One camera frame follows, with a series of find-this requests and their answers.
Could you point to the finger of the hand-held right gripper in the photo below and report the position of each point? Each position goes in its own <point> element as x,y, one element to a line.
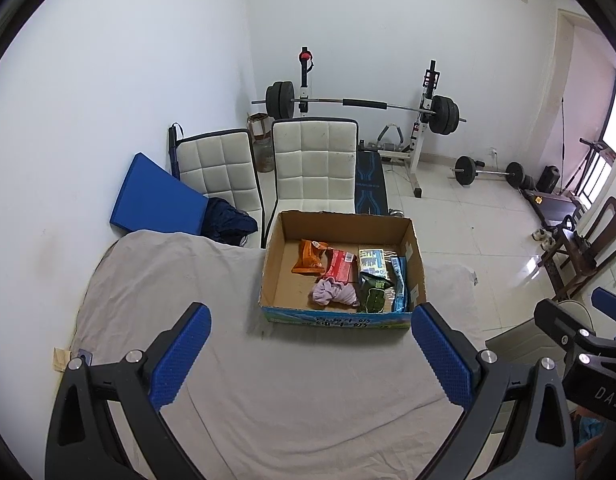
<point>562,317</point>
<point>610,302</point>

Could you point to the beige paper scrap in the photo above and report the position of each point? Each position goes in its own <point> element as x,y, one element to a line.
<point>61,358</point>

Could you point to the dark blue garment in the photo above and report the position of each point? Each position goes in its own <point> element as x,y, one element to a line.
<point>228,222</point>

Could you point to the white padded chair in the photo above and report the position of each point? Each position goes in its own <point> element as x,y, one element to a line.
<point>313,160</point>
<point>213,170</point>

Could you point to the long barbell with black plates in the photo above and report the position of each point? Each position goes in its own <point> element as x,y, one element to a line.
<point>363,104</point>

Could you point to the green snack packet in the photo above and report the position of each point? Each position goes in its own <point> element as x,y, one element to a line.
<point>373,295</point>

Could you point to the orange snack packet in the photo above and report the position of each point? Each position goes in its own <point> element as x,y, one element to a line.
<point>310,257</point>

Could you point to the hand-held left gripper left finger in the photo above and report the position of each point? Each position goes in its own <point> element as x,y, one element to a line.
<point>183,355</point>

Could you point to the white and blue box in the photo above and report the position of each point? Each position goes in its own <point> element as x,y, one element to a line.
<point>371,260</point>

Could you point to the white barbell rack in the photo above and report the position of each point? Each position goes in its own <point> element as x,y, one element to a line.
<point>304,94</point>

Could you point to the loose black weight plates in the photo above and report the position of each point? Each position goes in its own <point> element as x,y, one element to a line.
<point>530,182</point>

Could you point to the black speaker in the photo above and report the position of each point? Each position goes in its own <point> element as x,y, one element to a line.
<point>548,180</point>

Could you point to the red snack packet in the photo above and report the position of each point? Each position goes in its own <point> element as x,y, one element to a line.
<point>340,265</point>

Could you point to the cardboard box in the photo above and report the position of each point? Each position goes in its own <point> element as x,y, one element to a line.
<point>288,270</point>

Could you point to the blue foam mat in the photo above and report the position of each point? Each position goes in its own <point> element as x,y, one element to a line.
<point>153,195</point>

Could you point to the treadmill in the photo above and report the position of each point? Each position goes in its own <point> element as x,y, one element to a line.
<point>552,207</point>

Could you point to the grey tablecloth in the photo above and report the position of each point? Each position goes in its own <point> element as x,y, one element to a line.
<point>288,385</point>

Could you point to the short barbell with black plates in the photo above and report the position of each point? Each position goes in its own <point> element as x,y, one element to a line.
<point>462,170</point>

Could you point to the black and blue weight bench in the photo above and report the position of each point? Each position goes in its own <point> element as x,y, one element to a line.
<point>370,185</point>

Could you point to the blue tube packet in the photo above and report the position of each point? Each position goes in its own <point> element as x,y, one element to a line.
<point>398,285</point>

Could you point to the pink cloth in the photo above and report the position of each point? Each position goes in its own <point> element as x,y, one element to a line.
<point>328,292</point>

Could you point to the chrome dumbbell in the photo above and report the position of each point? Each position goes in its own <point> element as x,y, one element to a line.
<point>395,212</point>

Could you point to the pair of white sneakers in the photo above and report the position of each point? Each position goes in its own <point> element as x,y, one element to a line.
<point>542,237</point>

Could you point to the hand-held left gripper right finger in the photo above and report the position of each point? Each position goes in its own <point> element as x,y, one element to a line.
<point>440,355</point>

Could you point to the dark wooden chair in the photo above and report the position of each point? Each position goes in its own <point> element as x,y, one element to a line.
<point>607,225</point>

